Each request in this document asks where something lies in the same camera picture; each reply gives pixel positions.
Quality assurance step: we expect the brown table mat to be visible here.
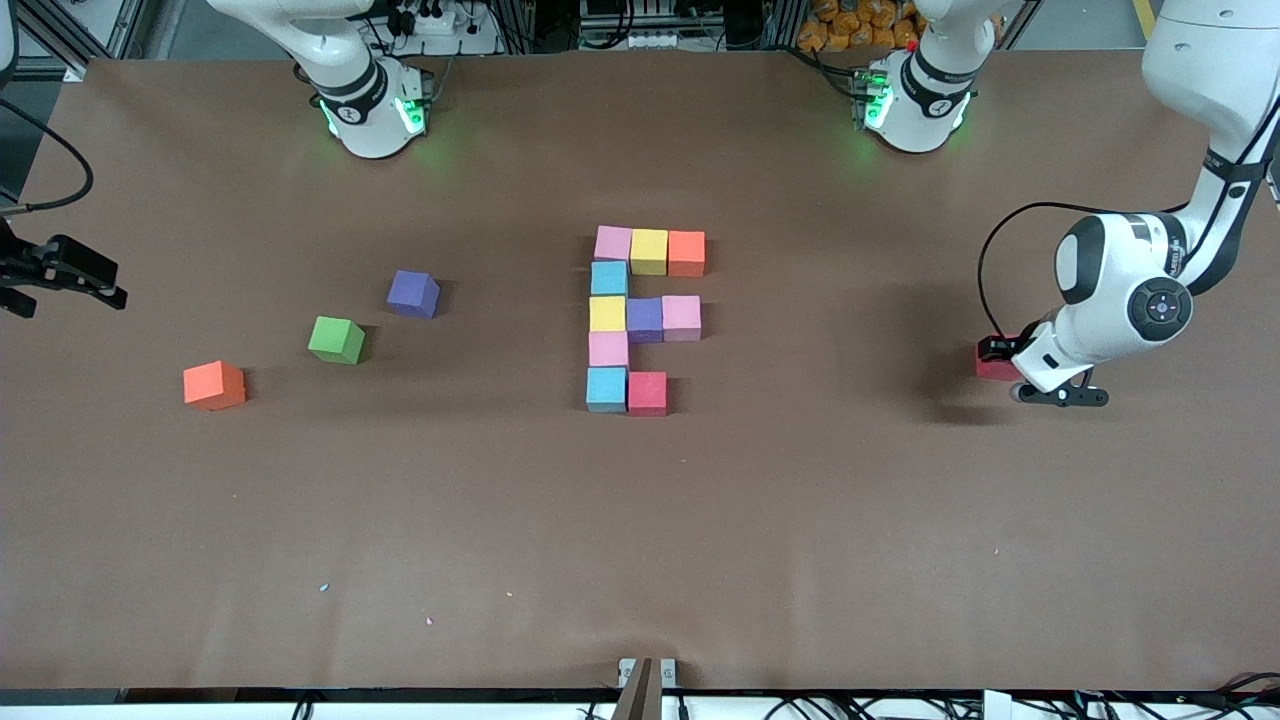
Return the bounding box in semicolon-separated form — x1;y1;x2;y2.
0;48;1280;693

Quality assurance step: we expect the metal clamp bracket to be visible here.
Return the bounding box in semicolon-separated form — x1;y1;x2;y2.
612;657;679;720

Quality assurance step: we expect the aluminium frame profile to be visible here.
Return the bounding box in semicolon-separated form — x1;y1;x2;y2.
15;0;141;83
1198;0;1280;73

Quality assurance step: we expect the orange foam cube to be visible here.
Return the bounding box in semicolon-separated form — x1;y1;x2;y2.
667;230;707;279
183;360;247;412

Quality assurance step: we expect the green foam cube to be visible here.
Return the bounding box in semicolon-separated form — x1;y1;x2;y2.
307;315;366;366

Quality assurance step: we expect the small green-lit electronics box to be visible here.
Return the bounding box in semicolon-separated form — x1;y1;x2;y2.
850;58;893;131

